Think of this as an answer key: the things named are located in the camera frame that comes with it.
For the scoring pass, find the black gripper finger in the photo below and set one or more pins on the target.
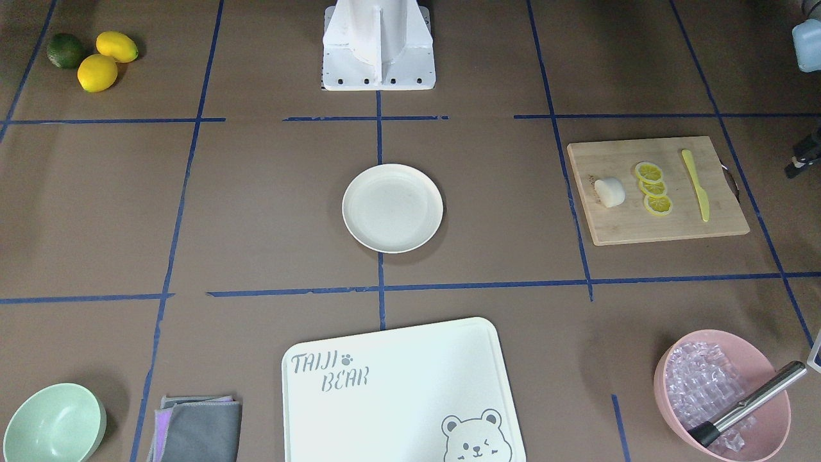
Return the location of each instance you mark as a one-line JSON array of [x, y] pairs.
[[805, 153]]

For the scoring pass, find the cream round plate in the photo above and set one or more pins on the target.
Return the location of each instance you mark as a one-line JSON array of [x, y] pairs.
[[392, 208]]

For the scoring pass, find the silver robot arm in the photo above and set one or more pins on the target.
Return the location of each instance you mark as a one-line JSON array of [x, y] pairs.
[[806, 40]]

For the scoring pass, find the yellow lemon near arm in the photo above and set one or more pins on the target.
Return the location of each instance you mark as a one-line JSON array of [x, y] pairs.
[[97, 73]]

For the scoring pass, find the white bear tray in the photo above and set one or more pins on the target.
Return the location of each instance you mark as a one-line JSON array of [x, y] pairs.
[[434, 392]]

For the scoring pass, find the yellow plastic knife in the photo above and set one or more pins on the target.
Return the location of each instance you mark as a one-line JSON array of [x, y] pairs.
[[700, 193]]

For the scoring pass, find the lemon slice bottom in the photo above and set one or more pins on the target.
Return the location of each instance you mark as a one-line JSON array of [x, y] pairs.
[[658, 206]]

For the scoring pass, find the lemon slice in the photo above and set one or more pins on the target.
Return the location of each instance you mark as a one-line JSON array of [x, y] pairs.
[[648, 172], [658, 206], [653, 189]]

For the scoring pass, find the lemon slice middle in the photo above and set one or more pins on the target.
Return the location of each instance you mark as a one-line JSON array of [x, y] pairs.
[[653, 189]]

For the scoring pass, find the lemon slice top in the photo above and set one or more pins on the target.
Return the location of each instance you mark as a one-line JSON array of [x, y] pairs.
[[648, 172]]

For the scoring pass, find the wooden cutting board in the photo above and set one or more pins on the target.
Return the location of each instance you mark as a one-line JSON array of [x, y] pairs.
[[630, 223]]

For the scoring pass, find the pink bowl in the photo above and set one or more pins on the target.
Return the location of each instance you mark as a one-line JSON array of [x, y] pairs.
[[758, 437]]

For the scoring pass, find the clear ice cubes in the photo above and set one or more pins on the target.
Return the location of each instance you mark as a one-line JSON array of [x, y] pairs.
[[700, 381]]

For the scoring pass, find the folded grey cloth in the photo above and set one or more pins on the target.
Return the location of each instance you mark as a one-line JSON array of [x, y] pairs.
[[196, 429]]

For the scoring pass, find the yellow lemon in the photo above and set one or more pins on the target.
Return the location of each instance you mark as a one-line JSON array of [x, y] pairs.
[[117, 45]]

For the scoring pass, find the green lime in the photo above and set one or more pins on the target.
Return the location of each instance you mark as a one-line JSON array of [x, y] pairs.
[[65, 51]]

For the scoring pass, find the mint green bowl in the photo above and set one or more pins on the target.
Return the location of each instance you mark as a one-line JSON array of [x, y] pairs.
[[62, 422]]

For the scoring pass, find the metal board handle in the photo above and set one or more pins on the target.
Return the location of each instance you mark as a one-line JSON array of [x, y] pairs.
[[731, 182]]

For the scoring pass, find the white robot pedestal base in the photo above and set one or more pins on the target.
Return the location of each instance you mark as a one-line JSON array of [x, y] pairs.
[[377, 45]]

